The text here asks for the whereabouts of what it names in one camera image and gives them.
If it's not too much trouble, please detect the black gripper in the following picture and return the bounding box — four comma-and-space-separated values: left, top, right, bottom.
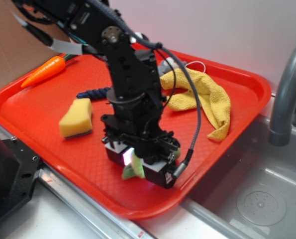
100, 115, 181, 189

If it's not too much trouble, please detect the green plush animal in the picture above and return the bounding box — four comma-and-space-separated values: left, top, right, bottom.
122, 148, 173, 184

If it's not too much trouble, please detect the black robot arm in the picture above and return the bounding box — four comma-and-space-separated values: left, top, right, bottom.
14, 0, 180, 189

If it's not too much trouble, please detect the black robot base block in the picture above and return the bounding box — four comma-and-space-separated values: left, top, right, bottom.
0, 138, 41, 222

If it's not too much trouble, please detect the yellow sponge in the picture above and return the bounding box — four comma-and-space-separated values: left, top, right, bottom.
59, 98, 93, 138

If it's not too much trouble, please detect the red plastic tray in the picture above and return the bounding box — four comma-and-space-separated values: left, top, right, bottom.
0, 55, 271, 220

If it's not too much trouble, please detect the grey plush mouse toy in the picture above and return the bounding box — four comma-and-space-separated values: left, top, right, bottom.
158, 57, 179, 76

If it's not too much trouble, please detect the yellow microfibre cloth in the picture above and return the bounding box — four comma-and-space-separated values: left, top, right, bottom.
160, 68, 231, 140

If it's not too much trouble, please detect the grey sink basin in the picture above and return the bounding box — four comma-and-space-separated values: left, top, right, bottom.
182, 117, 296, 239

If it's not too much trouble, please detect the orange toy carrot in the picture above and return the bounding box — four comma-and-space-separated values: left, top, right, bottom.
21, 56, 66, 89

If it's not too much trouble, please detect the grey faucet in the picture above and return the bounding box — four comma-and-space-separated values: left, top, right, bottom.
268, 47, 296, 146

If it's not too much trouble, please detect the brown cardboard panel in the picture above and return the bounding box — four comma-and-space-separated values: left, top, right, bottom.
0, 0, 57, 89

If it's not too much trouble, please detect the grey braided cable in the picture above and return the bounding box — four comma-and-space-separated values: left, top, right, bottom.
88, 0, 203, 179

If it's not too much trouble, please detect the navy blue braided rope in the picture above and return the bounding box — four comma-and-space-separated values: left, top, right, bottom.
76, 87, 112, 100

